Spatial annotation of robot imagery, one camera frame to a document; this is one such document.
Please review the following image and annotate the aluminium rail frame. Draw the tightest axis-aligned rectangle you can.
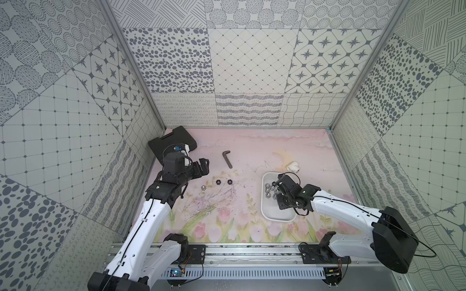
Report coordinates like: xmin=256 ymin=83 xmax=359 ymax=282
xmin=103 ymin=241 xmax=405 ymax=269

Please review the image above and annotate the white storage tray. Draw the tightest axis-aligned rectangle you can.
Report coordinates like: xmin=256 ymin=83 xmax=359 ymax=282
xmin=260 ymin=172 xmax=297 ymax=223

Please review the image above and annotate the white pipe elbow fitting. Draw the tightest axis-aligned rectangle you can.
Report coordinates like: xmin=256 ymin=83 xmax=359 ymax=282
xmin=286 ymin=161 xmax=300 ymax=173

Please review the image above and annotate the rusty wrench jaw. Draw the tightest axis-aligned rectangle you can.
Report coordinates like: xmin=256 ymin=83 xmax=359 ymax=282
xmin=222 ymin=150 xmax=233 ymax=169

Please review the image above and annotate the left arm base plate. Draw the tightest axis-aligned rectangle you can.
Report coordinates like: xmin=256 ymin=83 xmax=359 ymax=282
xmin=172 ymin=244 xmax=207 ymax=266

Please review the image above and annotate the white slotted cable duct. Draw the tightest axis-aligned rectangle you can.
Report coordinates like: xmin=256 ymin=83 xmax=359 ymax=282
xmin=158 ymin=266 xmax=324 ymax=280

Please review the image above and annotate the left controller board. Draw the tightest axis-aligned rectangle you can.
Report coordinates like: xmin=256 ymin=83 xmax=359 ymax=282
xmin=167 ymin=268 xmax=186 ymax=286

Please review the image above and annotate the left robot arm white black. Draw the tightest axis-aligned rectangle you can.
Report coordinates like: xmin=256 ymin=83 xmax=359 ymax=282
xmin=87 ymin=148 xmax=209 ymax=291

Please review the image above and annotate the controller board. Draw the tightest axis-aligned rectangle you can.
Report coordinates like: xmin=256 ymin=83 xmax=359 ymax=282
xmin=167 ymin=268 xmax=186 ymax=286
xmin=323 ymin=268 xmax=343 ymax=287

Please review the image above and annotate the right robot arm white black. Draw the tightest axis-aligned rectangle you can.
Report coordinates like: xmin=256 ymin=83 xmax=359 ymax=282
xmin=273 ymin=173 xmax=419 ymax=274

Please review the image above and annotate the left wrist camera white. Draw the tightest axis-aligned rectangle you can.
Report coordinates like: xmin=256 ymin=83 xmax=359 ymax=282
xmin=173 ymin=144 xmax=190 ymax=166

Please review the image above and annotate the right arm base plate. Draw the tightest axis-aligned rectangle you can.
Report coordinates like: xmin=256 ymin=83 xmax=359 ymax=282
xmin=298 ymin=242 xmax=351 ymax=264

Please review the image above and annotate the right controller board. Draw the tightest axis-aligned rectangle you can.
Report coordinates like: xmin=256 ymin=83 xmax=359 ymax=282
xmin=323 ymin=268 xmax=343 ymax=287

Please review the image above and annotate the black plastic tool case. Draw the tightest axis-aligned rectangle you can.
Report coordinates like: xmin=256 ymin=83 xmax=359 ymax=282
xmin=148 ymin=126 xmax=197 ymax=165

